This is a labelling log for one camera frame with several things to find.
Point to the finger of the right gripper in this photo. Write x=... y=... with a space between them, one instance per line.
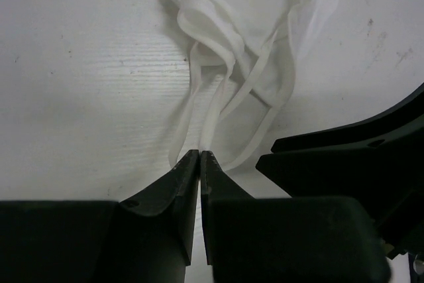
x=388 y=186
x=391 y=119

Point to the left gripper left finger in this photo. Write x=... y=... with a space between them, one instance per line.
x=147 y=237

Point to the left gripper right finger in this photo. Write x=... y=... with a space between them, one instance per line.
x=310 y=239

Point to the white tank top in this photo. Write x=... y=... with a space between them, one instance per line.
x=260 y=43

